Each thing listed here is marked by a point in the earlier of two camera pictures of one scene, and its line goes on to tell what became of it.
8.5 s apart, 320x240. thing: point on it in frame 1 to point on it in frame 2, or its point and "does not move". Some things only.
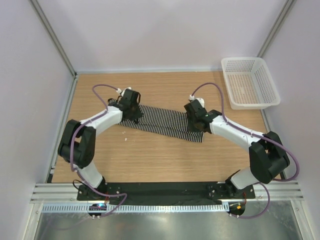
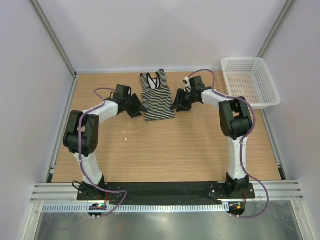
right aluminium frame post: (276, 28) does not move
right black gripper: (189, 124) to (179, 98)
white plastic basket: (248, 83) does not move
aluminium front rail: (264, 192) does not move
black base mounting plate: (164, 191) does not move
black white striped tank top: (159, 122) to (157, 96)
